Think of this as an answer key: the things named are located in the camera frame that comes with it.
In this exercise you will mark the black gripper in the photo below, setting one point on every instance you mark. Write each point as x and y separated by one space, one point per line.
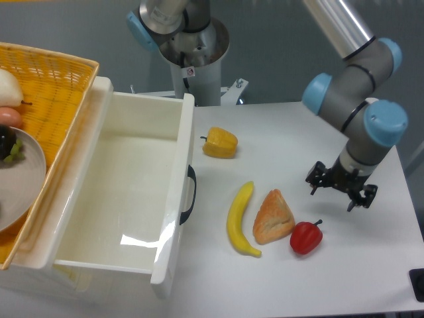
338 178

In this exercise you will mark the red bell pepper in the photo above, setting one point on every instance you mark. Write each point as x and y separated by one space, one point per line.
306 236

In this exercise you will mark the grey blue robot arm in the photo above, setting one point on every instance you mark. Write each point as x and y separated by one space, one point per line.
372 128

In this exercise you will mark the yellow bell pepper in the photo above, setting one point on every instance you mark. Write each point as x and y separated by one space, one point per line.
220 143

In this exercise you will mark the triangular bread pastry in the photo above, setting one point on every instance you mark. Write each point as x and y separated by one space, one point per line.
274 220

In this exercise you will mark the yellow banana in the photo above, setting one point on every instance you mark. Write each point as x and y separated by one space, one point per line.
234 222

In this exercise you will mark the black device at edge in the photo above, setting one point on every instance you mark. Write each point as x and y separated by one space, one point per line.
417 281

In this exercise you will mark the white plastic drawer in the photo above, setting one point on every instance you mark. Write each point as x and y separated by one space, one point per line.
126 220

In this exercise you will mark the yellow woven basket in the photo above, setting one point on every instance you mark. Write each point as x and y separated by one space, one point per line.
57 85

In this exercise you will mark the grey plate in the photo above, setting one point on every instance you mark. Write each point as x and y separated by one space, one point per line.
21 180

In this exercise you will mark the white drawer cabinet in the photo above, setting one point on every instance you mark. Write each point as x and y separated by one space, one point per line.
33 268

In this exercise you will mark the orange peach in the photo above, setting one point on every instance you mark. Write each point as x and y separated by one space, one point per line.
10 117

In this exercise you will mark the white pear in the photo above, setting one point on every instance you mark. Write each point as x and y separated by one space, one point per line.
11 92

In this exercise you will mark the black drawer handle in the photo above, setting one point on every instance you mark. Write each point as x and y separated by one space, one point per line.
190 195

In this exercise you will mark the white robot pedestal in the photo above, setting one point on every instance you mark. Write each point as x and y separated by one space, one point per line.
195 62

